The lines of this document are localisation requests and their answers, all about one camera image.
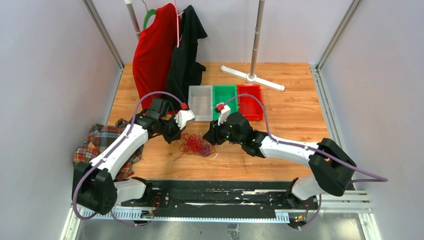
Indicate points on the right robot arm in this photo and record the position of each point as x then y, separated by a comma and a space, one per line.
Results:
331, 168

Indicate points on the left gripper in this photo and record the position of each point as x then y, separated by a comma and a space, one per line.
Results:
177, 132

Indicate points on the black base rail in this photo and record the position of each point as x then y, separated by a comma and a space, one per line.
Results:
220, 199

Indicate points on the green hanger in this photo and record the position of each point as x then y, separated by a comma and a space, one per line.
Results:
149, 14

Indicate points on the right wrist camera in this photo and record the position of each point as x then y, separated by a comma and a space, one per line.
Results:
224, 111

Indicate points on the red plastic bin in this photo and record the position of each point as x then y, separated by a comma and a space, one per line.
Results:
247, 106

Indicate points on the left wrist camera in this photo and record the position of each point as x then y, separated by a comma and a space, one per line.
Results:
183, 117

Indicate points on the green plastic bin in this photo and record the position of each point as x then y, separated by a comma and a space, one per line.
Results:
221, 94

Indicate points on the black shirt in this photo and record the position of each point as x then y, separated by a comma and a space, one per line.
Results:
185, 71

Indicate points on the pink hanger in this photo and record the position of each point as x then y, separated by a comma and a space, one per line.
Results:
179, 15

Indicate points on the red shirt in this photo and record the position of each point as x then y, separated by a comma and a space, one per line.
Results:
153, 55

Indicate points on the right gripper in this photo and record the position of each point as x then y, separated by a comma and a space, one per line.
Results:
213, 134

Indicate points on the white plastic bin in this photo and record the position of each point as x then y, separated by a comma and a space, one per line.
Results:
200, 101

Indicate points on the plaid shirt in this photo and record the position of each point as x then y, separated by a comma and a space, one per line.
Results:
99, 138

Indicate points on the white clothes rack stand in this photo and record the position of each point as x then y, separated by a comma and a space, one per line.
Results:
251, 77

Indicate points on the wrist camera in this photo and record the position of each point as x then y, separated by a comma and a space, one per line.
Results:
224, 111
183, 117

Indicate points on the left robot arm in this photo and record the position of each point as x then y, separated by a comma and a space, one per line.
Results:
94, 183

